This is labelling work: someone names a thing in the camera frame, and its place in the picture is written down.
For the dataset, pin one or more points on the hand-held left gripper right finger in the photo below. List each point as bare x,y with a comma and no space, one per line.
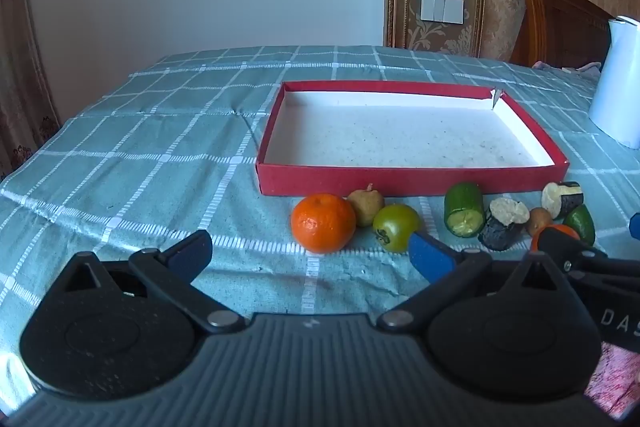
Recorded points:
431,258

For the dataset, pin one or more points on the small orange mandarin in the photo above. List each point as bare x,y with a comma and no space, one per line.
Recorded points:
567,230

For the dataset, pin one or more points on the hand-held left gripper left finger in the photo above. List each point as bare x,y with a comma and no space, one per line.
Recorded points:
192,253

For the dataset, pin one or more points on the pink patterned clothing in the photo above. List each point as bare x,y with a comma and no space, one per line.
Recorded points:
617,382

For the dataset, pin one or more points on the large orange mandarin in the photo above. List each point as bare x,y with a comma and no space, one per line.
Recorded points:
322,223

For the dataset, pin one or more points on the small dark eggplant piece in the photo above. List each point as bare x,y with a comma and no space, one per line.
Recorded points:
562,199

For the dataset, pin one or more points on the red cardboard box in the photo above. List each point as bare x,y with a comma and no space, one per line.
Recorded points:
400,137

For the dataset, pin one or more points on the white light switch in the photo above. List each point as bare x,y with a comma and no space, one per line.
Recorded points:
442,8

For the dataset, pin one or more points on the white kettle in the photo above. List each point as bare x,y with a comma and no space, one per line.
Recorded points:
617,87

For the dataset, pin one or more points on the small brown round fruit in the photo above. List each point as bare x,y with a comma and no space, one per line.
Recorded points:
539,219

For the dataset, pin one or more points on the wooden headboard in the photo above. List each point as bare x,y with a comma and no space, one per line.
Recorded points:
555,22

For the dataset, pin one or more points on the pink crumpled cloth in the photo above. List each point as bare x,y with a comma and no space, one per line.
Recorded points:
575,69

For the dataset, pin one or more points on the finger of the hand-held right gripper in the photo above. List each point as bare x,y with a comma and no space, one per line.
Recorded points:
635,227
560,244

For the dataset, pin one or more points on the green cucumber piece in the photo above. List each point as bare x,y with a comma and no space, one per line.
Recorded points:
464,209

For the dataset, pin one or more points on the green tomato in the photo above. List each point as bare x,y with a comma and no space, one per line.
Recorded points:
397,227

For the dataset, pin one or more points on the brown pear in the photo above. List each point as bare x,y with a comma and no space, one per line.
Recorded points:
365,207

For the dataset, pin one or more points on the green lime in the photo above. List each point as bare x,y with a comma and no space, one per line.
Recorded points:
582,224

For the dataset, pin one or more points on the green checked bed sheet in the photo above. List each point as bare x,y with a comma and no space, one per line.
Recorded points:
150,157

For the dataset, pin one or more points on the large dark eggplant piece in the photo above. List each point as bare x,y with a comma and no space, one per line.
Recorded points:
502,227

